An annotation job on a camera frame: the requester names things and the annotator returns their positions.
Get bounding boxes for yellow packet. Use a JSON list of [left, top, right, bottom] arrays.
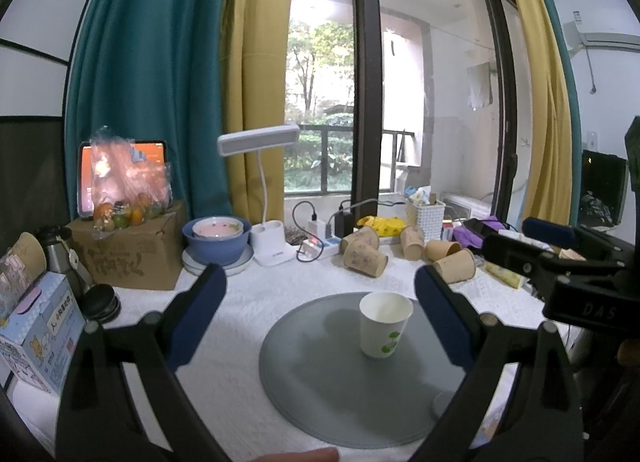
[[484, 262, 531, 290]]

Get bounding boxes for black round lid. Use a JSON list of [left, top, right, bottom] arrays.
[[81, 284, 122, 323]]

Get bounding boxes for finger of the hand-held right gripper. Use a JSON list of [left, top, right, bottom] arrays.
[[521, 216, 577, 249], [481, 233, 553, 289]]

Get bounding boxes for yellow cloth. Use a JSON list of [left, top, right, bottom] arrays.
[[356, 215, 407, 238]]

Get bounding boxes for white desk lamp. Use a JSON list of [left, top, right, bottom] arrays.
[[217, 124, 301, 268]]

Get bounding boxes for cardboard box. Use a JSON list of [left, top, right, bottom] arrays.
[[65, 200, 188, 291]]

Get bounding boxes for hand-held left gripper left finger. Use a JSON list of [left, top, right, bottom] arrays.
[[55, 263, 228, 462]]

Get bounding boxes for plastic bag of fruit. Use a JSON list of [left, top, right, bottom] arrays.
[[89, 125, 175, 234]]

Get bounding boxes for blue printed carton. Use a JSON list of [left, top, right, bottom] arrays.
[[0, 247, 87, 395]]

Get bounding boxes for grey round mat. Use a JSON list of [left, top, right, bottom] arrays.
[[258, 291, 473, 450]]

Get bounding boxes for black cable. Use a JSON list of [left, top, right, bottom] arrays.
[[291, 200, 318, 243]]

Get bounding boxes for white hanging garment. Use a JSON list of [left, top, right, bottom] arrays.
[[466, 62, 493, 110]]

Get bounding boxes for blue bowl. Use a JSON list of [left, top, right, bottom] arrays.
[[181, 216, 252, 268]]

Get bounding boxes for black monitor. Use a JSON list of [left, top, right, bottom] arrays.
[[579, 149, 629, 232]]

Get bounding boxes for purple cloth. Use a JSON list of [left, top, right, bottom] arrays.
[[452, 215, 501, 249]]

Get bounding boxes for person's left hand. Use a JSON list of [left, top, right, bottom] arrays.
[[247, 446, 341, 462]]

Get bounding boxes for tablet with orange screen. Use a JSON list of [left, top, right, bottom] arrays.
[[76, 140, 167, 221]]

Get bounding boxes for steel thermos flask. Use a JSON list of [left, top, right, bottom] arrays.
[[34, 224, 92, 300]]

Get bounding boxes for brown paper cup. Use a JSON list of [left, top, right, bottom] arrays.
[[342, 243, 389, 278], [10, 232, 48, 290], [400, 225, 426, 261], [424, 239, 462, 263], [340, 225, 381, 255], [432, 248, 477, 285]]

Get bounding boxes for white power strip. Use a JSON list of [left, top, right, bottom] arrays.
[[296, 236, 342, 263]]

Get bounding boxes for white woven basket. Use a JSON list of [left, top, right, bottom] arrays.
[[404, 198, 447, 242]]

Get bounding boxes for white paper cup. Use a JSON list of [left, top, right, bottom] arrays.
[[359, 291, 414, 359]]

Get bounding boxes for pale blue plate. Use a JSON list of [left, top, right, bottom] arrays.
[[181, 243, 256, 276]]

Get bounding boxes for pink bowl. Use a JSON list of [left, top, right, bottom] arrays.
[[192, 217, 245, 241]]

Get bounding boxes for yellow curtain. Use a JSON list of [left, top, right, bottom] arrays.
[[487, 0, 574, 230], [220, 0, 297, 233]]

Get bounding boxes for teal curtain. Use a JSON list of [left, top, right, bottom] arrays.
[[63, 0, 244, 223]]

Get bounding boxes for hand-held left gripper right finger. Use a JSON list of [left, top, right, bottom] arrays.
[[414, 264, 587, 462]]

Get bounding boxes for dark window frame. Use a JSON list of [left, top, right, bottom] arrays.
[[349, 0, 385, 203]]

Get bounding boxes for white air conditioner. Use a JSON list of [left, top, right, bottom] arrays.
[[565, 10, 640, 59]]

